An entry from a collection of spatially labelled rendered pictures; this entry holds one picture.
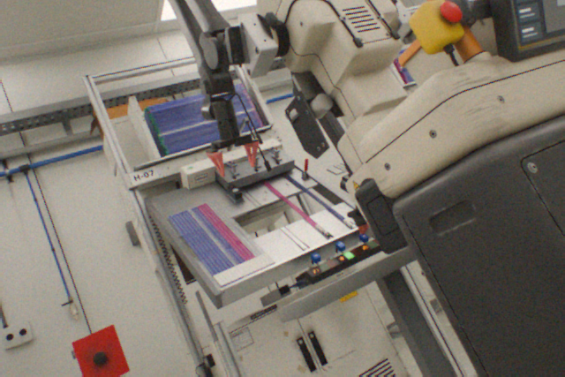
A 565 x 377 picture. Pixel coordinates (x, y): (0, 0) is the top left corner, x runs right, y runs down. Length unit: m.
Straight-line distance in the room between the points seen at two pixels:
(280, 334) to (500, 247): 1.45
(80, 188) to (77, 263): 0.52
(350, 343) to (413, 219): 1.41
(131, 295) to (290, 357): 1.80
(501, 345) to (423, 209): 0.22
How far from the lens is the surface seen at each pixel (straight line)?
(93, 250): 3.74
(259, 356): 2.08
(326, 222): 2.02
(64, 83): 4.23
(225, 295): 1.75
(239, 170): 2.27
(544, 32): 0.91
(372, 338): 2.27
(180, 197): 2.26
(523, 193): 0.74
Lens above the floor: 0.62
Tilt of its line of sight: 13 degrees up
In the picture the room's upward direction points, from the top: 26 degrees counter-clockwise
